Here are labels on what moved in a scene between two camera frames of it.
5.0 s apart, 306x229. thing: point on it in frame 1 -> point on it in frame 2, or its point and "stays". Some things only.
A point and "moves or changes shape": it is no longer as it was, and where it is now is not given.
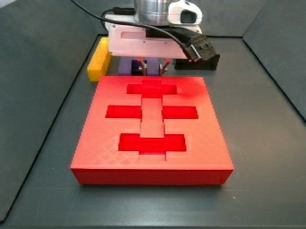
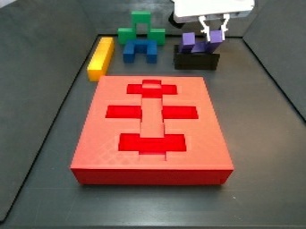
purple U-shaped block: x=126 y=65 moves or changes shape
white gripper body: x=128 y=41 -> x=187 y=11
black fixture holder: x=206 y=63 stays
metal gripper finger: x=163 y=67 -> x=223 y=28
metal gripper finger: x=142 y=65 -> x=206 y=27
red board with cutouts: x=153 y=133 stays
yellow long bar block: x=100 y=62 stays
